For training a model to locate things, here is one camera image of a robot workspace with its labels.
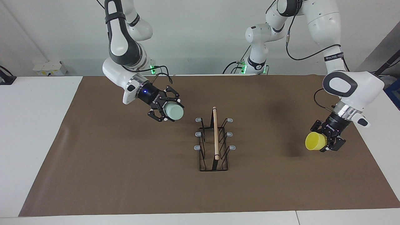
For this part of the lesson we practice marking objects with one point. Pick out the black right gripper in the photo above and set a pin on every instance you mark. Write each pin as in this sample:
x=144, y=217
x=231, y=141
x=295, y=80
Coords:
x=150, y=95

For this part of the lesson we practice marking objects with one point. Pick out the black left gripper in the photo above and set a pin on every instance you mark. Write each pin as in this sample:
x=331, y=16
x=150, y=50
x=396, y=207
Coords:
x=337, y=125

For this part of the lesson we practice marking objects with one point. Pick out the green plastic cup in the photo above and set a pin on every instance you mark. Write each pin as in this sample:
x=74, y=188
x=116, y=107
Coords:
x=174, y=112

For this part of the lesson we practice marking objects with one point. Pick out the yellow plastic cup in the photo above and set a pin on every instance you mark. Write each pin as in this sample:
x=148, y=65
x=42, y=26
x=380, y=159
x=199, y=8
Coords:
x=315, y=141

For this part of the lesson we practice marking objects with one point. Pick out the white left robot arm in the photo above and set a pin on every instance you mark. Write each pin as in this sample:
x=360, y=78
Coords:
x=325, y=22

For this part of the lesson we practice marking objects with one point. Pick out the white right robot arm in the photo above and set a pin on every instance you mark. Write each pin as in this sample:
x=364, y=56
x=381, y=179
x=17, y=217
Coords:
x=120, y=37

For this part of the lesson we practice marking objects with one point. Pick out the brown table mat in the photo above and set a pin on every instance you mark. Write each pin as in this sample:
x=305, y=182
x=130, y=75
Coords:
x=150, y=181

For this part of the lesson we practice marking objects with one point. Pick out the blue box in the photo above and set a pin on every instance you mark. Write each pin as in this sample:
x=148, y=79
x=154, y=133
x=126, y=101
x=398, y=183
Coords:
x=394, y=93

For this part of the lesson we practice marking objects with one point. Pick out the white socket box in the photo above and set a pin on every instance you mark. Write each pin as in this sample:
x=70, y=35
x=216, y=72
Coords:
x=50, y=68

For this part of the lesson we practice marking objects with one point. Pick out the black table clamp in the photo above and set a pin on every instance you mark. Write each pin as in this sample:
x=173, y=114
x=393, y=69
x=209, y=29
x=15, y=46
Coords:
x=7, y=79

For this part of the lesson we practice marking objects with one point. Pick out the black camera stand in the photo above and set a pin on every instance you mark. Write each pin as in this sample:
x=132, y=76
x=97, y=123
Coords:
x=387, y=65

